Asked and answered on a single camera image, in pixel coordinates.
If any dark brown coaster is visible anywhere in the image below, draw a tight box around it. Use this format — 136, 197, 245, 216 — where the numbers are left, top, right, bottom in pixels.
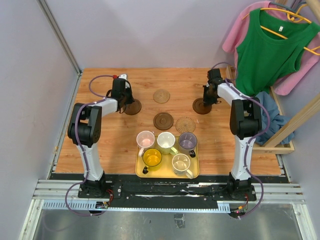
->
124, 99, 142, 116
153, 112, 174, 131
192, 97, 212, 115

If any woven coaster front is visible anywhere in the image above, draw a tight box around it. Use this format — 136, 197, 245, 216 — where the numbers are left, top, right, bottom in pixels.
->
175, 116, 196, 134

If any woven coaster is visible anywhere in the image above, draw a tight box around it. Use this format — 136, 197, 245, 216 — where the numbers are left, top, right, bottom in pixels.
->
153, 89, 170, 104
175, 116, 196, 134

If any woven coaster back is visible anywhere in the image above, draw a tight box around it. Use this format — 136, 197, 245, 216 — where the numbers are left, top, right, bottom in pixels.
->
153, 89, 170, 104

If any purple black cup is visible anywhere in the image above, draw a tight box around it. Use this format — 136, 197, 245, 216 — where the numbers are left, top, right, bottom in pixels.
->
178, 132, 198, 158

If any pink cup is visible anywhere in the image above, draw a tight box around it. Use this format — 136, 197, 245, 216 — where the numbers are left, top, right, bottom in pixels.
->
136, 130, 156, 157

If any white cream cup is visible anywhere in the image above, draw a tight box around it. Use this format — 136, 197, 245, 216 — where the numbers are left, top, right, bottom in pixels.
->
157, 132, 178, 155

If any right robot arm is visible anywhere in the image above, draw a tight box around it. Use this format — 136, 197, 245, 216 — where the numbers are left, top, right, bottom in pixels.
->
203, 68, 262, 200

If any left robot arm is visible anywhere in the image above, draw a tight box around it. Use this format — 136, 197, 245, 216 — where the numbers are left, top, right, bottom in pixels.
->
67, 74, 135, 199

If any beige cup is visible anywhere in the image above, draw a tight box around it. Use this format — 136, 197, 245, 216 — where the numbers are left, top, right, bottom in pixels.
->
171, 153, 194, 179

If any yellow black cup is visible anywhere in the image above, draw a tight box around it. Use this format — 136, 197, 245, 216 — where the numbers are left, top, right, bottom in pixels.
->
142, 148, 163, 175

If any blue cloth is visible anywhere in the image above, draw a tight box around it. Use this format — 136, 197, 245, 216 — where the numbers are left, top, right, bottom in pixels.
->
255, 91, 295, 146

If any green tank top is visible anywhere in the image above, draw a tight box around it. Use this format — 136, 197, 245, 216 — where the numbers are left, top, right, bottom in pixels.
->
235, 8, 320, 96

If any yellow plastic tray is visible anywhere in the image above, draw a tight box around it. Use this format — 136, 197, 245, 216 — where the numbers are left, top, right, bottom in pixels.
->
135, 135, 200, 179

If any pink t-shirt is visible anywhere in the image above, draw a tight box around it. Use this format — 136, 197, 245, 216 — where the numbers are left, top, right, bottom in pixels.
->
222, 0, 320, 96

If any yellow hanger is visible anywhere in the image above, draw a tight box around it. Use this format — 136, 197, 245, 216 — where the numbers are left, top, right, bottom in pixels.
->
239, 7, 320, 59

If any grey hanger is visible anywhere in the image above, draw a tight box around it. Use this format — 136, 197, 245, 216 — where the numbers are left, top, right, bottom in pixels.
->
271, 0, 307, 14

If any wooden rack frame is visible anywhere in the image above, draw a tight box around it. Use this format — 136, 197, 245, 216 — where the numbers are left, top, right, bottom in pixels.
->
225, 0, 320, 155

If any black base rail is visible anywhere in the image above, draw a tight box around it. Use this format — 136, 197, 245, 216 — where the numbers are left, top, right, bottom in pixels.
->
47, 172, 258, 210

